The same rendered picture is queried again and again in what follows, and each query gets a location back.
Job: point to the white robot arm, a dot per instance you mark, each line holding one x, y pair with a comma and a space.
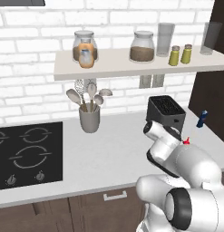
192, 169

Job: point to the yellow-green shaker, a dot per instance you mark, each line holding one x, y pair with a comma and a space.
174, 57
186, 55

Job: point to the blue shaker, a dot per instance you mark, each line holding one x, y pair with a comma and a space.
202, 119

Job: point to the dark brown tall cabinet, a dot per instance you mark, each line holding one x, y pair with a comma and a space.
211, 96

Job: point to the grey utensil pot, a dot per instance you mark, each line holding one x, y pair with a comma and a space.
89, 120

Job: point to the perforated skimmer spoon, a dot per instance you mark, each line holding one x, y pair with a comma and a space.
79, 87

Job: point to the black toaster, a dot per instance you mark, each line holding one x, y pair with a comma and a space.
164, 113

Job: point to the glass jar with brown contents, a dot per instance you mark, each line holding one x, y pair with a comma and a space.
76, 48
142, 50

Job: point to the black hob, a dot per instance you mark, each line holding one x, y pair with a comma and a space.
28, 157

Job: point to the grey hob knob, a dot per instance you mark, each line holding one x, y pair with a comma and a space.
40, 175
10, 180

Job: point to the clear drinking glass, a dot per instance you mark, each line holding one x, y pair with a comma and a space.
210, 37
165, 39

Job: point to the brown drawer front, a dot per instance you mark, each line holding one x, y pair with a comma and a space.
95, 214

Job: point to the brown cupboard door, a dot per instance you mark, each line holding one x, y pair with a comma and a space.
28, 219

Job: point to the dark range hood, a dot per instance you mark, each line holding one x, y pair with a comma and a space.
19, 2

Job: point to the pale wall shelf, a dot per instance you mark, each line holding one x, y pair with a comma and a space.
122, 68

